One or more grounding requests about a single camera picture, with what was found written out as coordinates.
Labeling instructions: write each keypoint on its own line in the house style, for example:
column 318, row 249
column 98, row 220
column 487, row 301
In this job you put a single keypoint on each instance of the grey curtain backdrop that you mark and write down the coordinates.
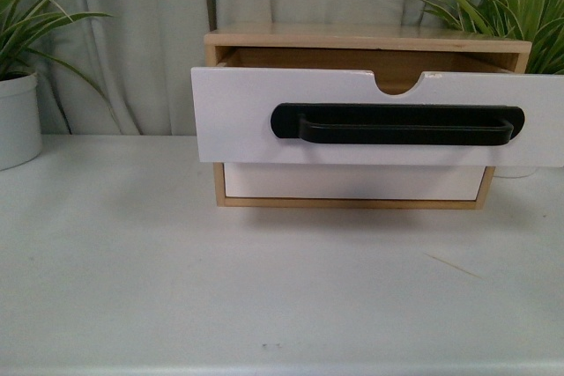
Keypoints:
column 126, row 70

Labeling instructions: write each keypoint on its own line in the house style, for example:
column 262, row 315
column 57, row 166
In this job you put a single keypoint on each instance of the black drawer handle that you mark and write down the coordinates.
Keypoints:
column 386, row 124

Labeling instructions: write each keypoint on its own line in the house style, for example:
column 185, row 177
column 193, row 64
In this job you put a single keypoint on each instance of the white plant pot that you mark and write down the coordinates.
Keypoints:
column 514, row 172
column 20, row 121

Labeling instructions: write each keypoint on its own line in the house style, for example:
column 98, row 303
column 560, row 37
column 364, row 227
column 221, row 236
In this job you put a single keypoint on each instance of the right white plant pot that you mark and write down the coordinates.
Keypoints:
column 514, row 172

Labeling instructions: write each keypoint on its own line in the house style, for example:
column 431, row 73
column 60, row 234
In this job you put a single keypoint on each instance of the left green plant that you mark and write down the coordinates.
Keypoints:
column 29, row 31

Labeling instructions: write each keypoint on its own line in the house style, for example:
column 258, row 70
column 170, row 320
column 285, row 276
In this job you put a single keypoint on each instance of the white drawer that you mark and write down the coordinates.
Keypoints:
column 233, row 107
column 353, row 181

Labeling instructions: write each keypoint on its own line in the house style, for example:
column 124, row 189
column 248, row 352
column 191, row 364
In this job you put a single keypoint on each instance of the wooden drawer cabinet frame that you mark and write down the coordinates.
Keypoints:
column 397, row 56

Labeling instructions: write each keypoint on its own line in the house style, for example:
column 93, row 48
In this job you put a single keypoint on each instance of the left white plant pot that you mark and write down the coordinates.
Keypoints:
column 20, row 121

